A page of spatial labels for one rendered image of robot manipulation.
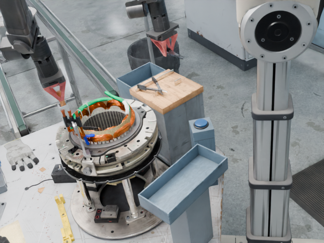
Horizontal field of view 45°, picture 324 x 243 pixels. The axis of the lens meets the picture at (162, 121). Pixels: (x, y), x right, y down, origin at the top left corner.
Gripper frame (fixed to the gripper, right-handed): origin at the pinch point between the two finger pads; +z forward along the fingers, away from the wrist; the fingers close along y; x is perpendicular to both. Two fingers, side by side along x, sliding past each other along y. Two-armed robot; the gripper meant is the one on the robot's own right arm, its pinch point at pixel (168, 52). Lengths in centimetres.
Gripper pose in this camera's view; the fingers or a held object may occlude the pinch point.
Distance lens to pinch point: 142.3
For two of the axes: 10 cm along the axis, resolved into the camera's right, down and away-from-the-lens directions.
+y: -7.7, 5.1, -3.9
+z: 2.2, 7.8, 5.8
